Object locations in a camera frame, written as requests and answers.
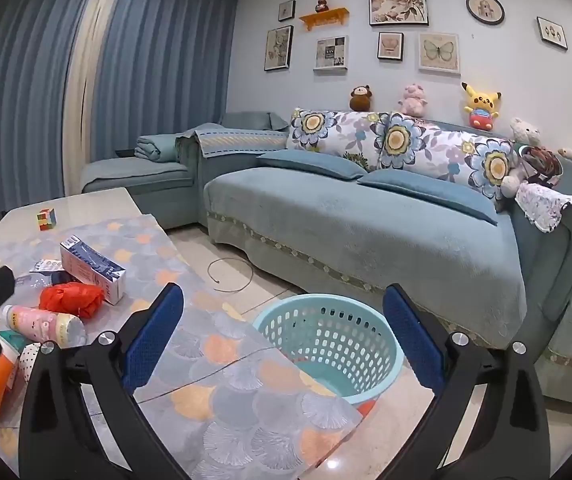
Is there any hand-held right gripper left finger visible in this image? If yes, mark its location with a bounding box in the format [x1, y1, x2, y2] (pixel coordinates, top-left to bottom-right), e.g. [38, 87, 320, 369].
[18, 282, 201, 480]

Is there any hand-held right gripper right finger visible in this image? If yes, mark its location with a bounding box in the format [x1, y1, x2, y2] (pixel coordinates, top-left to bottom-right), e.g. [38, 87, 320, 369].
[382, 283, 551, 480]

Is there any light blue plastic basket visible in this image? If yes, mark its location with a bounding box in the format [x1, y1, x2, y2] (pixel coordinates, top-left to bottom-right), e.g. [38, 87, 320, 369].
[253, 295, 405, 406]

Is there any blue white carton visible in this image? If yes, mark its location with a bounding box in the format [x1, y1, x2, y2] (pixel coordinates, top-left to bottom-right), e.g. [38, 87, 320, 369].
[60, 235, 127, 306]

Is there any polka dot wrapper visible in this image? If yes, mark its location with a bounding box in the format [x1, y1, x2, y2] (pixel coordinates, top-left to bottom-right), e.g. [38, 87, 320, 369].
[18, 343, 43, 387]

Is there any pink label plastic bottle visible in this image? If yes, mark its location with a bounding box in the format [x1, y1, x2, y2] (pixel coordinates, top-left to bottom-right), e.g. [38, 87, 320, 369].
[0, 304, 88, 349]

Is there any silver blister pack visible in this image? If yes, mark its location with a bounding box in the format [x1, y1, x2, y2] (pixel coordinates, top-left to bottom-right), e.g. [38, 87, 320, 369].
[28, 258, 65, 275]

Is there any red plastic bag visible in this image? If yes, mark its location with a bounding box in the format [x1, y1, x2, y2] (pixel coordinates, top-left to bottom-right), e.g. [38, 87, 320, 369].
[39, 282, 106, 319]

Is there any fan pattern tablecloth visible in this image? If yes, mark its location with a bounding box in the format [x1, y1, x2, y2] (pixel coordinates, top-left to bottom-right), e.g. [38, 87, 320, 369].
[0, 212, 367, 480]

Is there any blue fabric sofa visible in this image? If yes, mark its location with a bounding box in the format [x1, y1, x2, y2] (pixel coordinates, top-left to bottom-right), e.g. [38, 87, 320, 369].
[80, 109, 572, 406]

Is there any blue pillow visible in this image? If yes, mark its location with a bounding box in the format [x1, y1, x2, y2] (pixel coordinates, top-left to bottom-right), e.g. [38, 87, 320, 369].
[256, 150, 367, 182]
[357, 169, 500, 226]

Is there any floral armrest cloth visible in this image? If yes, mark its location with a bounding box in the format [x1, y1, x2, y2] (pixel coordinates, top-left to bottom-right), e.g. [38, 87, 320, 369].
[514, 181, 572, 234]

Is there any floral cushion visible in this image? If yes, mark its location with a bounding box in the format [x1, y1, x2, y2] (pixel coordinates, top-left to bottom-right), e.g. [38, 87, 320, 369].
[287, 107, 391, 171]
[376, 112, 472, 182]
[464, 137, 517, 201]

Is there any folded blue blanket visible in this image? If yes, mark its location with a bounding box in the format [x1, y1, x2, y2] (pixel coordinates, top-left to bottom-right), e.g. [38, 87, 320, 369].
[134, 132, 187, 163]

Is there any blue curtain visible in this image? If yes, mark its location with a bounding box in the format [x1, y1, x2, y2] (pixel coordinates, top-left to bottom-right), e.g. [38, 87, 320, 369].
[91, 0, 243, 161]
[0, 0, 94, 213]

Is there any striped blue armrest cloth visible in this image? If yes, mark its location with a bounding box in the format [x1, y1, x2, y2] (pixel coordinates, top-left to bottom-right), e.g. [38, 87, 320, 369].
[194, 125, 289, 159]

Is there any beige sheer curtain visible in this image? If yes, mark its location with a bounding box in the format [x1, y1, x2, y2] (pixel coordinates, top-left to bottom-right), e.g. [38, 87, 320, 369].
[62, 0, 128, 196]

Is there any white teddy bear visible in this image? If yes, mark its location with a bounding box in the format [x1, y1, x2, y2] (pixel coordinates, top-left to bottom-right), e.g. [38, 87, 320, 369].
[500, 117, 547, 199]

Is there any pink pig plush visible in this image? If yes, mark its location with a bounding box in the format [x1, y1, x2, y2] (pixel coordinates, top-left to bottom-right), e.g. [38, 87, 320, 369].
[398, 83, 429, 117]

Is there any yellow plush toy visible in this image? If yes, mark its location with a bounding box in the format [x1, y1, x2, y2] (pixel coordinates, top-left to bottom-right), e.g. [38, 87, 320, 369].
[461, 81, 503, 130]

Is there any brown monkey plush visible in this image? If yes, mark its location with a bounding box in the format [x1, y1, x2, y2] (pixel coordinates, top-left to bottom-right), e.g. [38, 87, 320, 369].
[349, 85, 375, 112]

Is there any butterfly picture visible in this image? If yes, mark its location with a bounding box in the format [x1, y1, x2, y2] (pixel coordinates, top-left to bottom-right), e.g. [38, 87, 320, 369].
[418, 32, 462, 74]

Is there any small dark framed picture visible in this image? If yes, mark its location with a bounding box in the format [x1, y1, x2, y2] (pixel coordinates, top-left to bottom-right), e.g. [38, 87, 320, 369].
[377, 32, 405, 63]

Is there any newspaper print picture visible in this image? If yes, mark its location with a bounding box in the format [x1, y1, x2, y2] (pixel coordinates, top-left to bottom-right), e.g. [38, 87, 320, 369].
[314, 35, 349, 70]

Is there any tall black framed picture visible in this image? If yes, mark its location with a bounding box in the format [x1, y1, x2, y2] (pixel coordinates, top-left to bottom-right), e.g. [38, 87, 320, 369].
[264, 25, 295, 72]

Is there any small white framed picture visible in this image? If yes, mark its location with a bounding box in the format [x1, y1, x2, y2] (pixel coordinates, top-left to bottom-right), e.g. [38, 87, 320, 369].
[536, 16, 568, 51]

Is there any large flower painting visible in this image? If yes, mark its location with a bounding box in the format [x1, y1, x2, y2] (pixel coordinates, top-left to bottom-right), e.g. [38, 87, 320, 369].
[368, 0, 429, 27]

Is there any round framed picture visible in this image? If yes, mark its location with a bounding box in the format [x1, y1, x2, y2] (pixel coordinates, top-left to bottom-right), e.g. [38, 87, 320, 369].
[466, 0, 506, 26]

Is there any wire loop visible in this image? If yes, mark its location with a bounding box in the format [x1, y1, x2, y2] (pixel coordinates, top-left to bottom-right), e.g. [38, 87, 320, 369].
[207, 258, 255, 294]

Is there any orange wall shelf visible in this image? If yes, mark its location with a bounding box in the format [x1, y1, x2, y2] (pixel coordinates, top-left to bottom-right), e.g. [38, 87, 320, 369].
[299, 7, 351, 32]

